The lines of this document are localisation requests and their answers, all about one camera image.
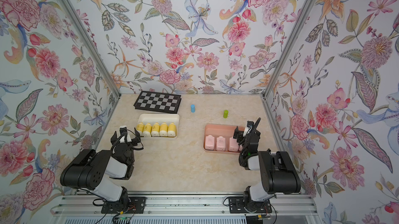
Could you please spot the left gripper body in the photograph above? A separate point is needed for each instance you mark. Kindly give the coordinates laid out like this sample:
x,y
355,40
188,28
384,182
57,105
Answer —
x,y
129,146

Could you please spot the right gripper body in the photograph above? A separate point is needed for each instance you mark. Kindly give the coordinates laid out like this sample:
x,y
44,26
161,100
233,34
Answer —
x,y
241,139

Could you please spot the pink sharpener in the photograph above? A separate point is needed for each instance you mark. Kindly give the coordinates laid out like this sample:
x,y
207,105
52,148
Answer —
x,y
233,145
209,143
221,143

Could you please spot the yellow sharpener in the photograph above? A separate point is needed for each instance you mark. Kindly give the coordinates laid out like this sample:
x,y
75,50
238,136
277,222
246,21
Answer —
x,y
147,131
172,130
140,128
155,130
163,130

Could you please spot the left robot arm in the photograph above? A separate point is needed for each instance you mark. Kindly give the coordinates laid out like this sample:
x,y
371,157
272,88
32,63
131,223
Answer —
x,y
93,171

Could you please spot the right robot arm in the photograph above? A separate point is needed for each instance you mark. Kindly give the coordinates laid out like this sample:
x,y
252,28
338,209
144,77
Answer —
x,y
277,172

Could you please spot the pink storage tray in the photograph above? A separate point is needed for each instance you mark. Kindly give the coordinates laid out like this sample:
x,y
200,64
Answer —
x,y
217,130

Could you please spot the white storage tray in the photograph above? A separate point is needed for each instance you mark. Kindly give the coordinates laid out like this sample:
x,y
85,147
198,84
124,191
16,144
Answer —
x,y
159,118

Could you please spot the green cylinder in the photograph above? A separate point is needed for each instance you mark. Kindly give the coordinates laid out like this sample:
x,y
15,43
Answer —
x,y
225,113

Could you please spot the black white checkerboard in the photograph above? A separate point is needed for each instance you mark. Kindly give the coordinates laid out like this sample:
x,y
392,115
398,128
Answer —
x,y
158,102

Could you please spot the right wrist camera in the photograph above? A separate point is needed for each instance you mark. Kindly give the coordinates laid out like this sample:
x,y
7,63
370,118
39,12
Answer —
x,y
247,129

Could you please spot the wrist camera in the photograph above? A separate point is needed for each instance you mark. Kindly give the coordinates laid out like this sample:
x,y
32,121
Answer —
x,y
124,135
247,129

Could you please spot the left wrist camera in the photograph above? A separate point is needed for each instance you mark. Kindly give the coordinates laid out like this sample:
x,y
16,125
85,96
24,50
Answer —
x,y
124,135

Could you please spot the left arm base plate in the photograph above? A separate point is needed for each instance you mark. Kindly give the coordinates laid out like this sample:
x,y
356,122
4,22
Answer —
x,y
131,205

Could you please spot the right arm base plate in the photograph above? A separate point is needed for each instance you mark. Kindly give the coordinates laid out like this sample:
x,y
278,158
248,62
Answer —
x,y
238,205

